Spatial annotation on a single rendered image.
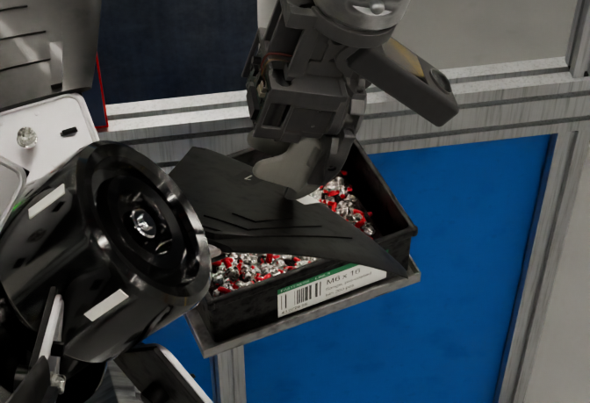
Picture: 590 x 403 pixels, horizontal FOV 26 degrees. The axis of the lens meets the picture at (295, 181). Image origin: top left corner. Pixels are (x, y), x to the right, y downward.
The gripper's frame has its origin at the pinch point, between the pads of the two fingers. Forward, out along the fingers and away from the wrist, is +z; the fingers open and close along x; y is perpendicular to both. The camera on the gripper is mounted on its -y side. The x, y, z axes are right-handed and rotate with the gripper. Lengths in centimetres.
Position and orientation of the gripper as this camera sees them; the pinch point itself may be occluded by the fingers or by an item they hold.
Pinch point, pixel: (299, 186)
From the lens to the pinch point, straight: 108.5
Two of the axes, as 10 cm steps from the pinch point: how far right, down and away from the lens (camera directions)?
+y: -9.4, -0.9, -3.2
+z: -2.9, 6.7, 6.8
